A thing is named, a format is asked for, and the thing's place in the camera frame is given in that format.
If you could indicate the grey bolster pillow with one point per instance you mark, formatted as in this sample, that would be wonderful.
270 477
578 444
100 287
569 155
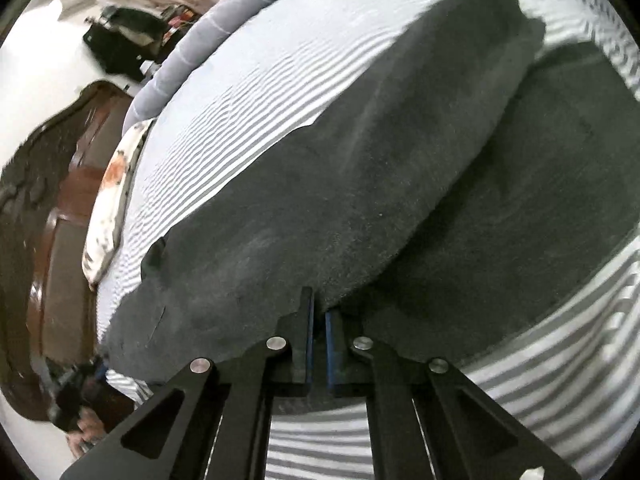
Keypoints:
200 45

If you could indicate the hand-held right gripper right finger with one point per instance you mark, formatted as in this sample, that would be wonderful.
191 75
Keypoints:
333 355

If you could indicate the carved wooden headboard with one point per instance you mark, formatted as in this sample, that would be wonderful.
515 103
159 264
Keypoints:
45 185

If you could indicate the dark grey pants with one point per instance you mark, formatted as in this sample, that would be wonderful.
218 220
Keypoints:
350 185

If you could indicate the person's left hand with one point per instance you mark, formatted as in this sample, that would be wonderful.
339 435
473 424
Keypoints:
84 432

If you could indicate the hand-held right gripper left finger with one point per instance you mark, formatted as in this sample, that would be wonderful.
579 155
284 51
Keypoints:
301 355

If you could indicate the red clutter pile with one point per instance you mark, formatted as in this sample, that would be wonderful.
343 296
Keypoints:
179 17

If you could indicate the grey striped bed sheet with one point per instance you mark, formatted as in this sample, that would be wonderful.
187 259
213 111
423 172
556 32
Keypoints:
250 85

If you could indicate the floral print pillow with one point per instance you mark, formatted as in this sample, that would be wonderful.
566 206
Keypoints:
110 200

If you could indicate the black bag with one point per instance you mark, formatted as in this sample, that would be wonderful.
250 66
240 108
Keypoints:
120 45

